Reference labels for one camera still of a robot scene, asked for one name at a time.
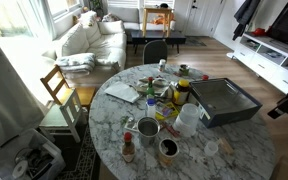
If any small clear plastic measuring cup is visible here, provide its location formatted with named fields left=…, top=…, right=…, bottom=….
left=203, top=140, right=219, bottom=158

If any brown open tin can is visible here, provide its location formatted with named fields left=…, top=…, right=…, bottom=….
left=158, top=137, right=180, bottom=167

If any stainless steel cup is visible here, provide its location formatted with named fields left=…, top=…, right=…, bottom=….
left=136, top=116, right=161, bottom=148

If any dark blue cardboard box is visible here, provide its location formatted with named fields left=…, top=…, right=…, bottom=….
left=188, top=77, right=263, bottom=129

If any red object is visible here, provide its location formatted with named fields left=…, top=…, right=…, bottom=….
left=253, top=27, right=267, bottom=37

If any large translucent plastic container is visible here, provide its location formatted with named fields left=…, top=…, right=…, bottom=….
left=172, top=102, right=201, bottom=138

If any brown jar yellow lid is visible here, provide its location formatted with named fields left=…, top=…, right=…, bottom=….
left=173, top=78, right=191, bottom=106

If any dark hanging jacket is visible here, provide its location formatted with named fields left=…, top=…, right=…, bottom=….
left=232, top=0, right=262, bottom=42

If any red stick packet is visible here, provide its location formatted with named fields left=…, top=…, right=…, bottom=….
left=162, top=121, right=182, bottom=139

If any yellow snack packet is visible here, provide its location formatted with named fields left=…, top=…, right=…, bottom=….
left=155, top=101, right=180, bottom=122

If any pile of cloth and wrappers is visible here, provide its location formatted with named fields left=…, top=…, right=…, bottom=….
left=136, top=76, right=177, bottom=99

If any white door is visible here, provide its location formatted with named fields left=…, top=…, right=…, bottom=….
left=183, top=0, right=227, bottom=37

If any small white bottle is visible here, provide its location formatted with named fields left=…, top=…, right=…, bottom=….
left=158, top=58, right=167, bottom=73

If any white bottle blue cap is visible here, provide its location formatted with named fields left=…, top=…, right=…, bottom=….
left=145, top=98, right=157, bottom=119

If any green bottle red cap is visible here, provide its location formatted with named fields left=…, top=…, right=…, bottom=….
left=146, top=76, right=156, bottom=100

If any black shell chair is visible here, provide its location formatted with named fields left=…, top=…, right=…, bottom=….
left=142, top=39, right=169, bottom=65

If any black coffee table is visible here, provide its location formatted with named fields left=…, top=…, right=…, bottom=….
left=129, top=29, right=187, bottom=55

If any small white packet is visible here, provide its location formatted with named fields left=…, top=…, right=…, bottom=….
left=123, top=116, right=139, bottom=133

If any orange cushion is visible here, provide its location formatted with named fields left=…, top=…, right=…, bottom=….
left=149, top=13, right=176, bottom=26

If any hot sauce bottle red cap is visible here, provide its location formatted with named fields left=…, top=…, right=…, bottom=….
left=121, top=131, right=136, bottom=164

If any white folded paper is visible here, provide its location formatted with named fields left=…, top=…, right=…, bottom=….
left=103, top=81, right=142, bottom=104

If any yellow wooden stool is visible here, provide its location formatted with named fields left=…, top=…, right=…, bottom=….
left=141, top=7, right=173, bottom=38

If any grey sofa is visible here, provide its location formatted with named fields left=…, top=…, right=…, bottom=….
left=107, top=6, right=177, bottom=31

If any white sofa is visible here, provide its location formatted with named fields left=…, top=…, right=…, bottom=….
left=42, top=10, right=128, bottom=88

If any dark patterned rug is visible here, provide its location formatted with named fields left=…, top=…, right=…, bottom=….
left=55, top=123, right=102, bottom=180

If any folded grey white blanket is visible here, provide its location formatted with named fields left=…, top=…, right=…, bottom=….
left=54, top=52, right=97, bottom=75

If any wooden chair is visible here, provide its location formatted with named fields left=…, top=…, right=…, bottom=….
left=38, top=88, right=88, bottom=144
left=39, top=64, right=97, bottom=108

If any green house plant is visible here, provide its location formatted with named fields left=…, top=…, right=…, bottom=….
left=89, top=0, right=104, bottom=16

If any floral pillow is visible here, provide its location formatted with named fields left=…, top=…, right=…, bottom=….
left=78, top=10, right=98, bottom=28

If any clear plastic storage bin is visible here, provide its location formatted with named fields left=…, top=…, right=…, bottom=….
left=0, top=128, right=67, bottom=180

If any white curtain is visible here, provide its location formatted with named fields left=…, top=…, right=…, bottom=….
left=0, top=23, right=47, bottom=168

